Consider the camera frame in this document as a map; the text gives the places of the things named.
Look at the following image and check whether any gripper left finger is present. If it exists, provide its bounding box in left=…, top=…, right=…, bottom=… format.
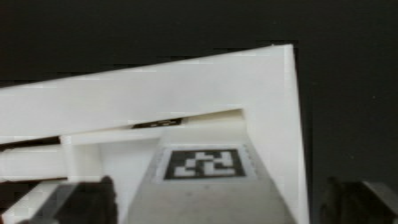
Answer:
left=16, top=176, right=119, bottom=224

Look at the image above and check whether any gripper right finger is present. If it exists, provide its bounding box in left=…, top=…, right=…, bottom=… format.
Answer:
left=320, top=178, right=398, bottom=224

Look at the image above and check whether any white chair seat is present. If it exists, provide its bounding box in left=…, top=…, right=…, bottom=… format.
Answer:
left=0, top=110, right=248, bottom=224

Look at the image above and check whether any white chair leg block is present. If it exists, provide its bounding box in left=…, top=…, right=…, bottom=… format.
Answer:
left=124, top=143, right=298, bottom=224

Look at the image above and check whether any white U-shaped fence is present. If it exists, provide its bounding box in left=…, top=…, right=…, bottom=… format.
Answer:
left=0, top=45, right=309, bottom=224

